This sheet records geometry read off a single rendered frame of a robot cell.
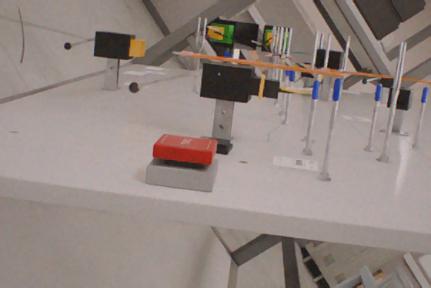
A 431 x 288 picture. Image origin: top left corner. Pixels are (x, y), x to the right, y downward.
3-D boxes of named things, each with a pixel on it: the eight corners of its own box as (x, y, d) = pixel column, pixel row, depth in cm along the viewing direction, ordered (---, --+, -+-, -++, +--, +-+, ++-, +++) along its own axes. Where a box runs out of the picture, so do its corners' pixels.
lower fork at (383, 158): (392, 163, 70) (413, 42, 67) (377, 162, 70) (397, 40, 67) (389, 160, 72) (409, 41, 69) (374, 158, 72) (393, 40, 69)
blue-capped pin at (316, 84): (300, 152, 70) (310, 78, 69) (312, 154, 70) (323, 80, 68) (299, 154, 69) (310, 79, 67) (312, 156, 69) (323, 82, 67)
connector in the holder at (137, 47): (133, 55, 106) (135, 38, 106) (144, 56, 106) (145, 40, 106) (128, 55, 103) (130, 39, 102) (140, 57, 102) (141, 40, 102)
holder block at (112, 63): (65, 82, 109) (69, 27, 107) (131, 89, 108) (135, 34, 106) (57, 84, 104) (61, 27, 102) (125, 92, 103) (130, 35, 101)
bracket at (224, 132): (214, 135, 74) (218, 95, 73) (233, 138, 74) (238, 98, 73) (207, 142, 70) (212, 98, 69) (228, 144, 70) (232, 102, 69)
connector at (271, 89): (238, 90, 72) (241, 74, 72) (278, 96, 72) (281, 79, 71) (237, 93, 69) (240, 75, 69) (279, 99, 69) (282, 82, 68)
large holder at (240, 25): (272, 83, 153) (279, 26, 150) (228, 83, 140) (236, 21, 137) (251, 79, 157) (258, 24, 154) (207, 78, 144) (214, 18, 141)
